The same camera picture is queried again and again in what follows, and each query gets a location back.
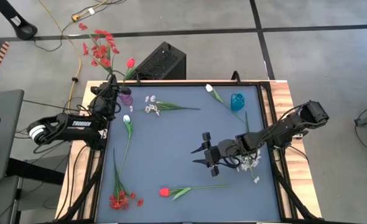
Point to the blue glass vase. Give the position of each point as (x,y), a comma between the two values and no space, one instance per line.
(237,102)

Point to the red flower spray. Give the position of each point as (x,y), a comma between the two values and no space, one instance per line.
(119,202)
(103,51)

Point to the black perforated box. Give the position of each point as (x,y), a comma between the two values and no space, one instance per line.
(163,63)

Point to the white flower spray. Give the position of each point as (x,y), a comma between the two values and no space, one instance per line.
(168,106)
(244,166)

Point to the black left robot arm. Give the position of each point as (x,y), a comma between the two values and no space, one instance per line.
(77,124)

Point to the white tulip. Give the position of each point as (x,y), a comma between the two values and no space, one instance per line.
(126,118)
(209,88)

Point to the black curved clamp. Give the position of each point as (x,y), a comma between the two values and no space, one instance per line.
(235,76)

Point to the wooden table board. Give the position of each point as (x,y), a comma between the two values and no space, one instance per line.
(298,174)

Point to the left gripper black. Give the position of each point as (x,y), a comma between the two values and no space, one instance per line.
(109,93)

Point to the black desk base beam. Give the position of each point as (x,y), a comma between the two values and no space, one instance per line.
(37,172)

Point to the purple glass vase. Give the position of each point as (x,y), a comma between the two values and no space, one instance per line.
(126,100)

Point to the grey desk top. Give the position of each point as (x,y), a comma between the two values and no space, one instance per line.
(3,146)

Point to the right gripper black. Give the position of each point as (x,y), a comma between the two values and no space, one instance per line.
(224,152)

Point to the black stand leg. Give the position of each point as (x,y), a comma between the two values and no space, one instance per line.
(25,31)

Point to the red tulip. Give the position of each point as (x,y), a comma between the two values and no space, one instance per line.
(164,192)
(130,63)

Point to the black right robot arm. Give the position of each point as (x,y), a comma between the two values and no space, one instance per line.
(283,127)

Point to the grey cabinet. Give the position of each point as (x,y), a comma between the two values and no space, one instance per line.
(0,202)

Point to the black diagonal frame strut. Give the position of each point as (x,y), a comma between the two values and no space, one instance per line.
(294,196)
(82,193)

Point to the blue-grey table mat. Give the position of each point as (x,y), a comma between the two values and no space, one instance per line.
(186,211)

